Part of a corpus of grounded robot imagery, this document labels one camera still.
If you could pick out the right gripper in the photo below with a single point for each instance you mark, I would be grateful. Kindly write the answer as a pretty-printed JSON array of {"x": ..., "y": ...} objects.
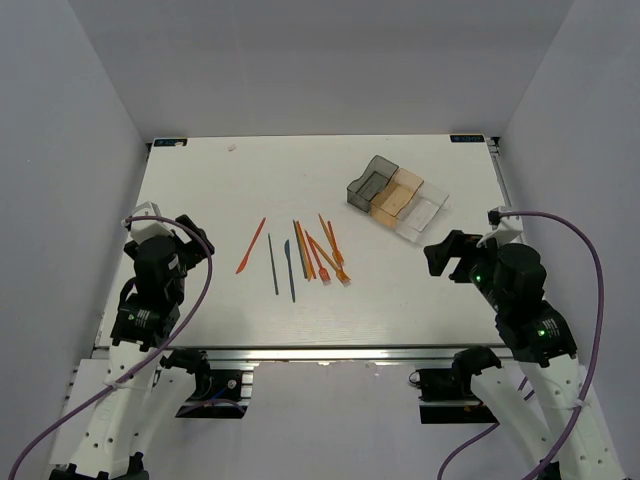
[{"x": 457, "y": 244}]

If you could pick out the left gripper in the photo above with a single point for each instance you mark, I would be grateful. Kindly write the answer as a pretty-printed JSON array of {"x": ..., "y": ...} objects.
[{"x": 195, "y": 249}]

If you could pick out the orange knife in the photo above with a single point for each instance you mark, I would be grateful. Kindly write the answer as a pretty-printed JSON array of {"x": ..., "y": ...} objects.
[{"x": 243, "y": 263}]

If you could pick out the blue knife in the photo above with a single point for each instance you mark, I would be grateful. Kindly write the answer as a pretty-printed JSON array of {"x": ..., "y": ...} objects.
[{"x": 287, "y": 251}]

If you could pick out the yellow chopstick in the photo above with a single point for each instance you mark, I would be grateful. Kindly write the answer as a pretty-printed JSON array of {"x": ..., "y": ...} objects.
[{"x": 307, "y": 264}]

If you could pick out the yellow fork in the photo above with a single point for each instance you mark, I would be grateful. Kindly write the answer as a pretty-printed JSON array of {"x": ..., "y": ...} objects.
[{"x": 340, "y": 274}]

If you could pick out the yellow knife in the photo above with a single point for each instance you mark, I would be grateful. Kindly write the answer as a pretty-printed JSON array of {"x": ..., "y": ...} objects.
[{"x": 325, "y": 229}]

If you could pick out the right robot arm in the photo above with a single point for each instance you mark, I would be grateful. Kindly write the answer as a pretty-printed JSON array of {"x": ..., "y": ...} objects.
[{"x": 566, "y": 438}]

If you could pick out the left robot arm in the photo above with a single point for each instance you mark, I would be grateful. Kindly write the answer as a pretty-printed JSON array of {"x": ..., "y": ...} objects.
[{"x": 144, "y": 384}]

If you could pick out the clear plastic container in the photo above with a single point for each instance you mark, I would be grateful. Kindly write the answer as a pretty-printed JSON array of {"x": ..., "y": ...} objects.
[{"x": 413, "y": 219}]

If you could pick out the orange plastic container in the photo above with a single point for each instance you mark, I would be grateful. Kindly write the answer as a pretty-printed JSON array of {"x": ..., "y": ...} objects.
[{"x": 400, "y": 190}]

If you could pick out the dark smoke plastic container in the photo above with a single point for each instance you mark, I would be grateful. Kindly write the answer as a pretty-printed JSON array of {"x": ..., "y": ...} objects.
[{"x": 374, "y": 179}]

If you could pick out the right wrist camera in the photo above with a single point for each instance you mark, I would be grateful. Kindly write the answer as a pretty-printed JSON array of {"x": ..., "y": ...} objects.
[{"x": 505, "y": 227}]

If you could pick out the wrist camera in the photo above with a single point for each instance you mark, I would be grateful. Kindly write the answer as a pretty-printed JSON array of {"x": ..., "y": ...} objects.
[
  {"x": 505, "y": 227},
  {"x": 143, "y": 224}
]

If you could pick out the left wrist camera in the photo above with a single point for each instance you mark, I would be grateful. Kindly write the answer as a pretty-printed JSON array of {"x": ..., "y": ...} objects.
[{"x": 143, "y": 224}]

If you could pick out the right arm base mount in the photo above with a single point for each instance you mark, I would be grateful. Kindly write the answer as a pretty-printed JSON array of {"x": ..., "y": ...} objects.
[{"x": 445, "y": 393}]

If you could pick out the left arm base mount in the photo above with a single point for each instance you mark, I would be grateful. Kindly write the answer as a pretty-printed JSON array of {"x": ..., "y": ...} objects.
[{"x": 217, "y": 392}]

